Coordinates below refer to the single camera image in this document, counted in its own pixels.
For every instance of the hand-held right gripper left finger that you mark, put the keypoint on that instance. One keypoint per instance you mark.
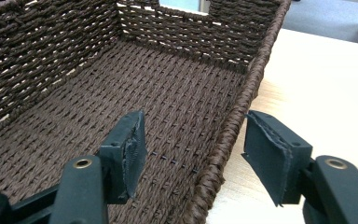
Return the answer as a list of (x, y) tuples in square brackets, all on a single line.
[(121, 161)]

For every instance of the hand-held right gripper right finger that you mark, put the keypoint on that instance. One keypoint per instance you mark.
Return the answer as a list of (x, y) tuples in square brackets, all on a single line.
[(276, 155)]

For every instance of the brown woven basket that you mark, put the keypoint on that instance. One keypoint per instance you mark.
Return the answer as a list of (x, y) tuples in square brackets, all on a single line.
[(136, 87)]

